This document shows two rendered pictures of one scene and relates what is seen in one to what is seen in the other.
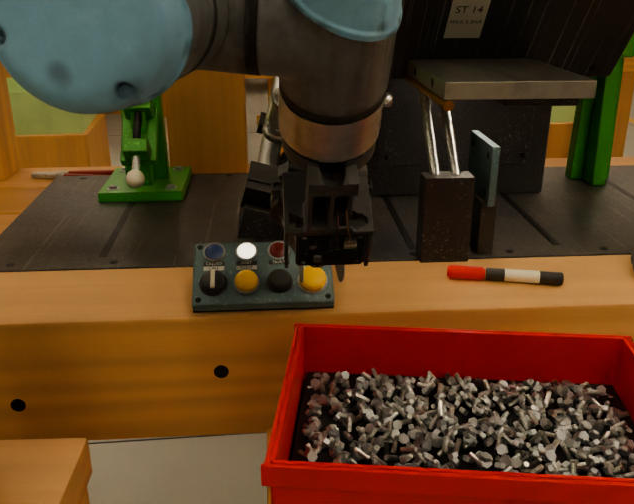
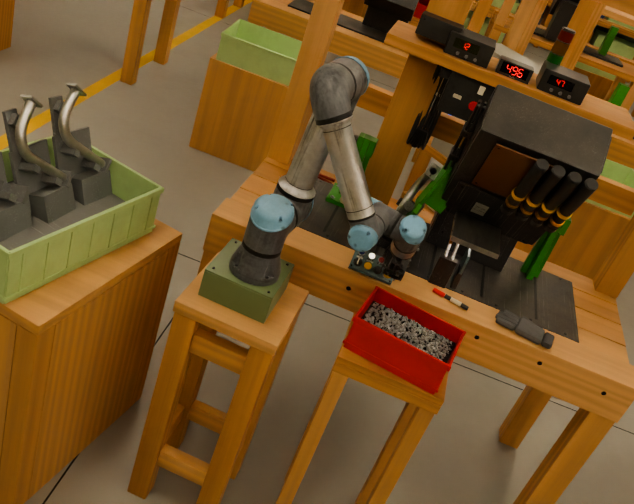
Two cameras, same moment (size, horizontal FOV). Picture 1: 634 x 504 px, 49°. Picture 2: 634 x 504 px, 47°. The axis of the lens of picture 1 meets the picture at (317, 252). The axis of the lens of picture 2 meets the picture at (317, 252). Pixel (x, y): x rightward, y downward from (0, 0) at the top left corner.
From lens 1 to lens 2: 165 cm
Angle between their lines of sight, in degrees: 11
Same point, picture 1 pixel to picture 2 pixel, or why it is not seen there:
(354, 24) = (409, 241)
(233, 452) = (322, 320)
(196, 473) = (300, 321)
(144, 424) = (318, 293)
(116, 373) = (317, 274)
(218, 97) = (389, 170)
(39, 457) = (297, 290)
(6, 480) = (289, 293)
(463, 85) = (457, 238)
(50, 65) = (354, 243)
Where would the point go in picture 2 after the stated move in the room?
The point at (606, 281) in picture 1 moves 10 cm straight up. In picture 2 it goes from (482, 316) to (495, 292)
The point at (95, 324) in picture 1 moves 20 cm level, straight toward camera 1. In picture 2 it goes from (319, 258) to (319, 294)
